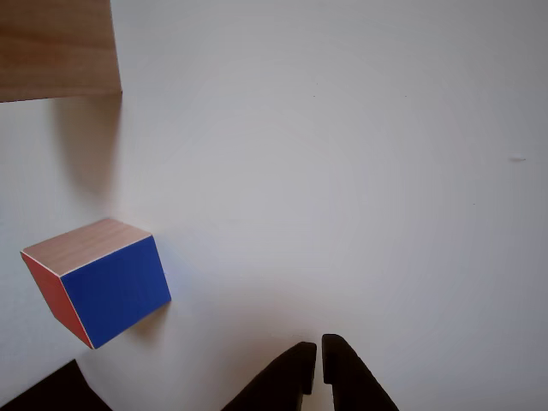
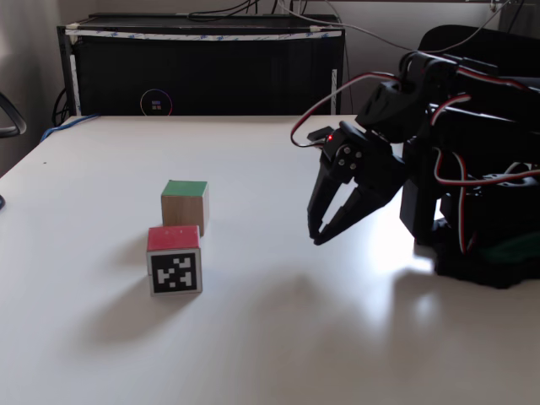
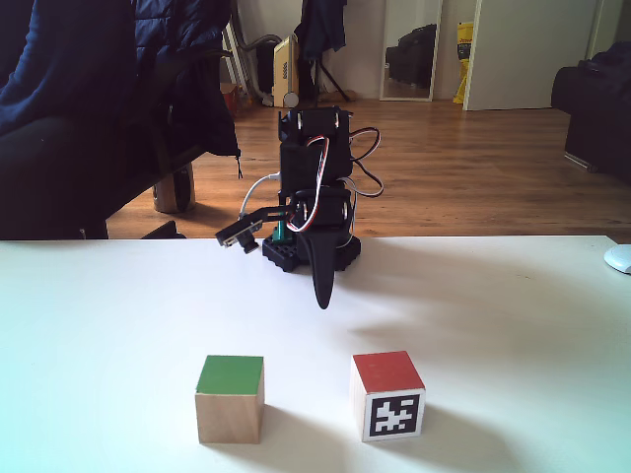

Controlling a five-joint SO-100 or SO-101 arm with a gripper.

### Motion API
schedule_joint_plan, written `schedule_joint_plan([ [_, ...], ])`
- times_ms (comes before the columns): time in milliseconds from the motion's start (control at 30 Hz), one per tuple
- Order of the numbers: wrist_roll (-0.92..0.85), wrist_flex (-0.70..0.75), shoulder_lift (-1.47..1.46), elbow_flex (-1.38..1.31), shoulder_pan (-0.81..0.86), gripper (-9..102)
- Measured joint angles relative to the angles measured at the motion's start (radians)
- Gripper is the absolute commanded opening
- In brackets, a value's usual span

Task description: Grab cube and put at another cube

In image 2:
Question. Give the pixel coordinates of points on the black chair armrest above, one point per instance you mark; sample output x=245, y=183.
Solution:
x=21, y=124

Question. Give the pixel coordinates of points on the black computer tower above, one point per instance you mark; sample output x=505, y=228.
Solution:
x=211, y=71

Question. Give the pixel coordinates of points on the black gripper-mounted camera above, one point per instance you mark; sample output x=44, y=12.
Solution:
x=317, y=135

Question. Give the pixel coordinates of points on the green-topped wooden cube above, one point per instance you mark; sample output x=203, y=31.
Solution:
x=185, y=211

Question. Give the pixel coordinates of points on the red-topped wooden marker cube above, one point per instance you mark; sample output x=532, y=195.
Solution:
x=174, y=274

